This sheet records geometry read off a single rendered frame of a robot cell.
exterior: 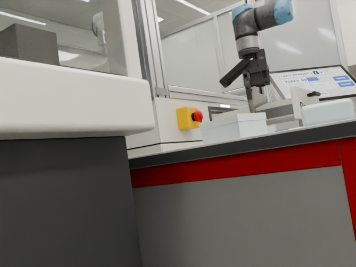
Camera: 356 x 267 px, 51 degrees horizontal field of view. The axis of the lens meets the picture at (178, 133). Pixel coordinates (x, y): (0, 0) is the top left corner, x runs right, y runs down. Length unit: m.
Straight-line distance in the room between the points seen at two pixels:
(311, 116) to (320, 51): 2.42
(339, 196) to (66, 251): 0.47
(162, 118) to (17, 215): 0.69
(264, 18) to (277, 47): 2.03
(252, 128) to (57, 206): 0.42
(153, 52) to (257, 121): 0.53
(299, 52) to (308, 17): 0.27
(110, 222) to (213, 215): 0.22
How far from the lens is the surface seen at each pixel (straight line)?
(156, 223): 0.90
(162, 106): 1.21
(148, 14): 1.28
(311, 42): 3.20
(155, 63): 1.23
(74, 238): 0.68
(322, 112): 0.77
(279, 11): 1.26
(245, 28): 1.28
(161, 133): 1.17
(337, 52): 3.14
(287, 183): 0.73
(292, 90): 1.32
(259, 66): 1.26
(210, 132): 0.85
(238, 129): 0.78
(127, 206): 0.77
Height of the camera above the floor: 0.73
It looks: 5 degrees up
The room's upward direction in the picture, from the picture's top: 8 degrees counter-clockwise
